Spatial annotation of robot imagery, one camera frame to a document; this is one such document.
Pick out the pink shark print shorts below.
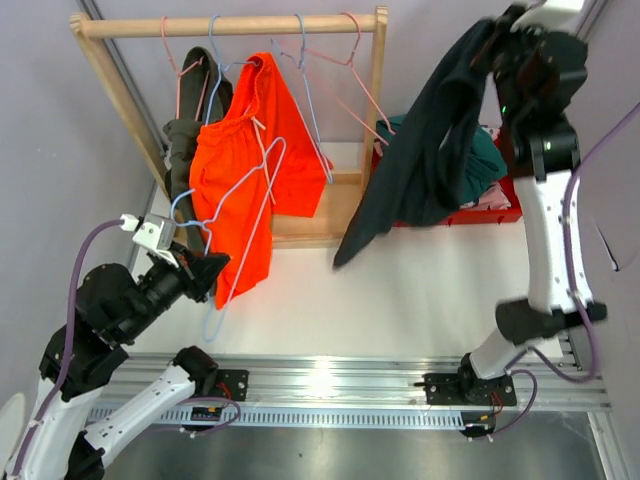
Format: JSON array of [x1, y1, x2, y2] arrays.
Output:
[[372, 127, 514, 211]]

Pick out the orange shorts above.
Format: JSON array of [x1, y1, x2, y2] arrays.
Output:
[[189, 52, 327, 309]]

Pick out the red plastic bin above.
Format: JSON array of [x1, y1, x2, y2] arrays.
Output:
[[369, 137, 524, 229]]

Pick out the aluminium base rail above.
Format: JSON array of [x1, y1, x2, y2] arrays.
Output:
[[69, 352, 614, 431]]

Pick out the dark navy shorts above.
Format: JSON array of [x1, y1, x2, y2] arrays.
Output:
[[333, 19, 494, 269]]

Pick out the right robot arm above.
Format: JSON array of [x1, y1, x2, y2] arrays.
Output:
[[456, 1, 607, 406]]

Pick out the wooden clothes rack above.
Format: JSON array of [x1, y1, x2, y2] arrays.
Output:
[[69, 2, 388, 248]]

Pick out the pink wire hanger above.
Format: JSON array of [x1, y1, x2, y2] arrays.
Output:
[[161, 16, 211, 121], [274, 12, 400, 147]]

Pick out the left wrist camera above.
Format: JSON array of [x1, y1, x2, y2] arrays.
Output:
[[120, 214, 178, 268]]

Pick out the green shorts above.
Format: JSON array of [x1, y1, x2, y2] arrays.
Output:
[[375, 114, 509, 206]]

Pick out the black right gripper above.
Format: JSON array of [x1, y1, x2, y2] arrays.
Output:
[[468, 3, 554, 124]]

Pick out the olive grey shorts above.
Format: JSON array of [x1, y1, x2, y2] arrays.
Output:
[[162, 45, 235, 251]]

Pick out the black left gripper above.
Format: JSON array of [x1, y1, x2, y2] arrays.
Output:
[[120, 240, 231, 340]]

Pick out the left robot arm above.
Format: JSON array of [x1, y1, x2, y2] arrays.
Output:
[[3, 244, 230, 479]]

